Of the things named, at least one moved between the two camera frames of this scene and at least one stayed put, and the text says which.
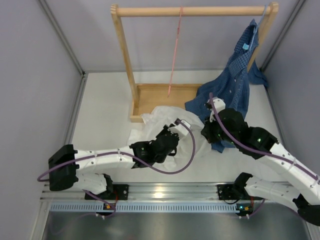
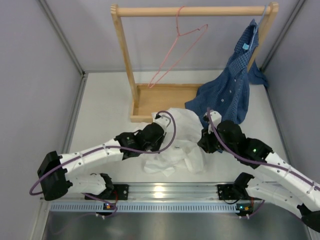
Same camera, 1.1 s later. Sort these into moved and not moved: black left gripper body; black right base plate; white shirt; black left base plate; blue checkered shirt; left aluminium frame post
Moved: black left gripper body; white shirt
Not moved: black right base plate; left aluminium frame post; black left base plate; blue checkered shirt
